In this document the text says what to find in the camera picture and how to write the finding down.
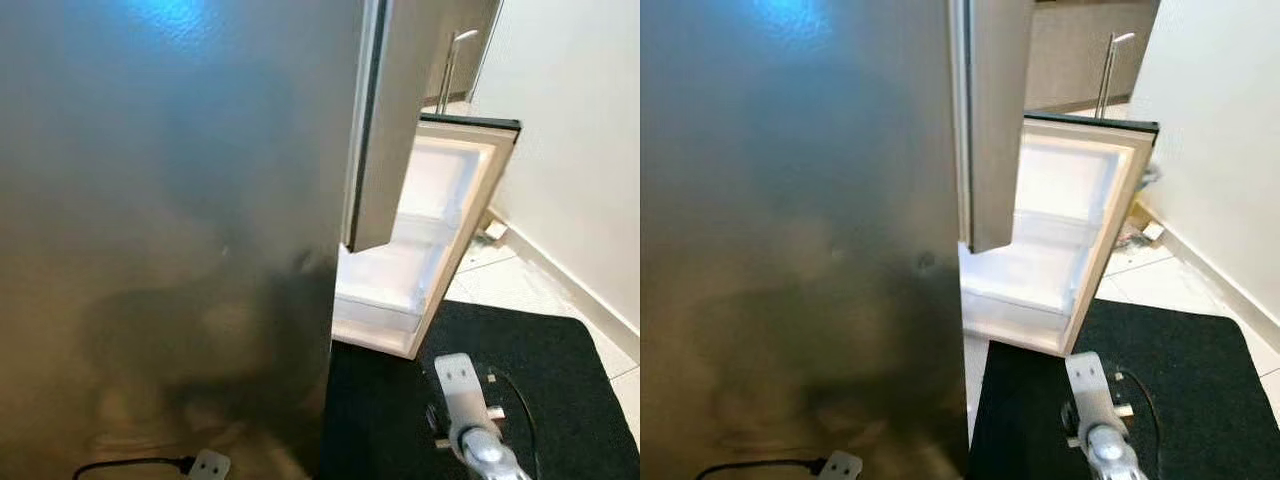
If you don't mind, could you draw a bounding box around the steel fridge body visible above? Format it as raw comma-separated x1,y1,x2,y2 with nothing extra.
640,0,971,480
0,0,369,480

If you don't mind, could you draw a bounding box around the steel freezer door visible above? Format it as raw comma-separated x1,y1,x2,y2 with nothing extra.
950,0,1037,254
343,0,463,253

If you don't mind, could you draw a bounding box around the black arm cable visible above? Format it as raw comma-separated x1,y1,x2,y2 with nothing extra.
488,370,539,479
695,458,826,480
72,456,197,480
1118,370,1164,473

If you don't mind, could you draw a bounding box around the black floor mat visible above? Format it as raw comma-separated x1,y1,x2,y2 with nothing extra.
318,298,641,480
968,298,1280,480

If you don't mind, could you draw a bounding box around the fridge door with white shelves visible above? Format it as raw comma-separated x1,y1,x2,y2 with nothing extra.
332,113,523,360
960,112,1161,357

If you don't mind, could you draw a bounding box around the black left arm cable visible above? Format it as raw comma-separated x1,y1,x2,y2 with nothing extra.
695,458,826,480
72,456,197,480

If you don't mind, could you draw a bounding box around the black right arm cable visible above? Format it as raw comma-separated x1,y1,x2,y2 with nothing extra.
1118,370,1164,473
488,370,539,479

